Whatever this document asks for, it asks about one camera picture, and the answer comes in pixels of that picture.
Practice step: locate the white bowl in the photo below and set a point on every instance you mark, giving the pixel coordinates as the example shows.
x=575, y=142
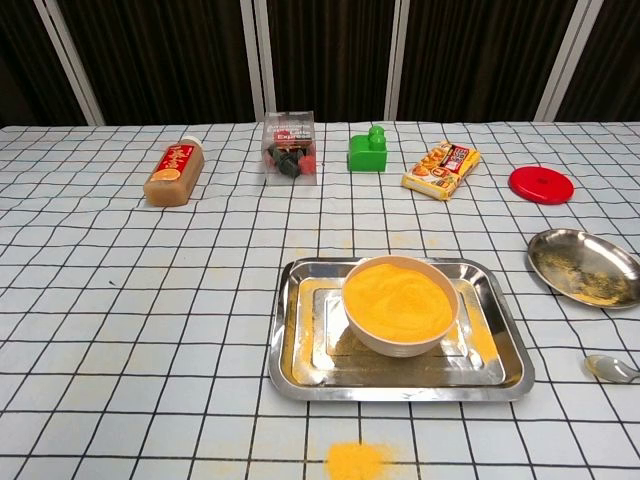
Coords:
x=395, y=347

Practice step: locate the metal spoon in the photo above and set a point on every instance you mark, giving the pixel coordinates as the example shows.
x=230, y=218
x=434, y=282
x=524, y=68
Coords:
x=607, y=369

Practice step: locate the rectangular steel tray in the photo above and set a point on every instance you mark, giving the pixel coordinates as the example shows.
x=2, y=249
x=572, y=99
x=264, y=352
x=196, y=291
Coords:
x=320, y=370

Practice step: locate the orange powder pile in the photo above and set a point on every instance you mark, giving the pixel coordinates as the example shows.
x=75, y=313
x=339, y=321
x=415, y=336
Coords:
x=355, y=462

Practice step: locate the clear plastic capsule box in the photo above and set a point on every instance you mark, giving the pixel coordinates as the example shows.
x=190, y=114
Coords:
x=290, y=150

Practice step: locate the green toy building block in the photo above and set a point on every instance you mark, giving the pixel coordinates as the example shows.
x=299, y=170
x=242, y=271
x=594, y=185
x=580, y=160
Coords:
x=367, y=157

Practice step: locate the yellow snack package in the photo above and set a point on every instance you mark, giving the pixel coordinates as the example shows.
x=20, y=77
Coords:
x=440, y=170

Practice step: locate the brown juice bottle red label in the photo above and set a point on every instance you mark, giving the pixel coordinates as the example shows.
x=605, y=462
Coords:
x=172, y=175

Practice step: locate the white black checkered tablecloth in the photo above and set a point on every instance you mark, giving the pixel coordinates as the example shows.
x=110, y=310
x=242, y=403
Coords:
x=150, y=300

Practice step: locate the red round plastic disc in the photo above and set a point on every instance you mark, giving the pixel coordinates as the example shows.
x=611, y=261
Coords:
x=541, y=185

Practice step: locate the round steel plate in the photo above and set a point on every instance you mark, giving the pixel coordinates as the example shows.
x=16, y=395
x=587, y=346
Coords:
x=575, y=265

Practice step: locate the white screen frame post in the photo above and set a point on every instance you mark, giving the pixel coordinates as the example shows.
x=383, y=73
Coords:
x=70, y=65
x=257, y=60
x=562, y=65
x=398, y=60

